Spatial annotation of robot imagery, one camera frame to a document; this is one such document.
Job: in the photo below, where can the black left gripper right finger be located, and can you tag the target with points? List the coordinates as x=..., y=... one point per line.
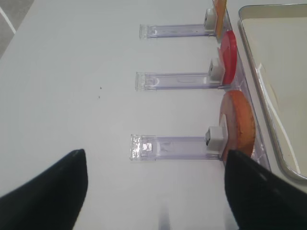
x=259, y=200

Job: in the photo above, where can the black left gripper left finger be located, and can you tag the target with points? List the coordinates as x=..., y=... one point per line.
x=50, y=201

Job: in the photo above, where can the white pusher block for tomato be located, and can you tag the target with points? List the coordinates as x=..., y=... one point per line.
x=216, y=69

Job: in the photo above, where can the clear holder strip for tomato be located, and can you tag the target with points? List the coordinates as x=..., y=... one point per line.
x=145, y=81

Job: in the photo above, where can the standing red tomato slice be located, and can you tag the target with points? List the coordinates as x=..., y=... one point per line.
x=228, y=51

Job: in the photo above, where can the white pusher block for cheese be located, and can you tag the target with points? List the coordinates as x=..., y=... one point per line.
x=210, y=19

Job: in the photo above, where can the clear holder strip for cheese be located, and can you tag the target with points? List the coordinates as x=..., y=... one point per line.
x=168, y=31

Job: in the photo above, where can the standing orange cheese slice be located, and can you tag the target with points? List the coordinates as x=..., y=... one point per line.
x=220, y=9

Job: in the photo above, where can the white pusher block for bun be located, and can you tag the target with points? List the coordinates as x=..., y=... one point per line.
x=217, y=136

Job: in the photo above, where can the standing bun bottom slice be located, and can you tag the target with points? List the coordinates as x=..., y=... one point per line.
x=240, y=123

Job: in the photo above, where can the clear holder strip for bun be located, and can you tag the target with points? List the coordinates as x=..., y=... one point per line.
x=151, y=148

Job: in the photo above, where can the white rectangular tray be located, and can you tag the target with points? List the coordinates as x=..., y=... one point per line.
x=275, y=41

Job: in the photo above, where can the left clear acrylic rail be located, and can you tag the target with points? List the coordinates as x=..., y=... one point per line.
x=259, y=153

